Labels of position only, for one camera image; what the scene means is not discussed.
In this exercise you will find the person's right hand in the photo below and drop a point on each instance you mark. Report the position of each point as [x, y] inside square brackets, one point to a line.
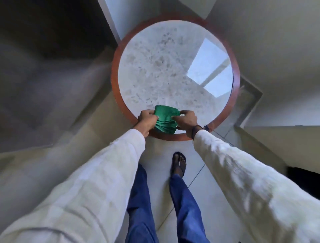
[186, 122]

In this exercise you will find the person's left hand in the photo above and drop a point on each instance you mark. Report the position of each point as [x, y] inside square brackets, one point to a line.
[145, 121]

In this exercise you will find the person's left fingers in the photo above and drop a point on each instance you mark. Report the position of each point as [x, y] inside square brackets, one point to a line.
[152, 115]

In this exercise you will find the person's right fingers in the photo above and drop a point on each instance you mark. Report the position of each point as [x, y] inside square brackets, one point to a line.
[178, 117]

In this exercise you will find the green cloth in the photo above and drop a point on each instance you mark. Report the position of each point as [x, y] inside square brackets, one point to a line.
[165, 120]

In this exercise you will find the person's left forearm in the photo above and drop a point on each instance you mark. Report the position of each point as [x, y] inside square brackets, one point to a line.
[82, 190]

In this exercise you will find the person's right forearm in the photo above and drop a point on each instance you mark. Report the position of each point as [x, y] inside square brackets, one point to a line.
[252, 190]

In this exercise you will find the dark wrist band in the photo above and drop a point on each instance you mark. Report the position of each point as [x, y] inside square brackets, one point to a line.
[196, 129]

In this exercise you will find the black sandal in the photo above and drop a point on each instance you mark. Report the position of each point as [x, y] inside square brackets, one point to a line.
[178, 164]

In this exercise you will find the round wooden-rimmed stone table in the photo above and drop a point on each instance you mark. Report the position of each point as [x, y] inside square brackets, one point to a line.
[172, 70]

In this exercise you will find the person's left leg blue jeans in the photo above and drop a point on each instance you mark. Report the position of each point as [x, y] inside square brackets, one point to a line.
[141, 207]

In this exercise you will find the person's leg blue jeans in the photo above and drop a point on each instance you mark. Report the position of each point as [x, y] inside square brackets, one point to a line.
[186, 210]
[141, 207]

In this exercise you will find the person's right leg blue jeans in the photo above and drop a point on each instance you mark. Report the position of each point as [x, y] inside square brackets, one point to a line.
[186, 210]

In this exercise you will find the grey sofa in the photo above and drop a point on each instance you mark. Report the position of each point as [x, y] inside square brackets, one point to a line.
[47, 95]

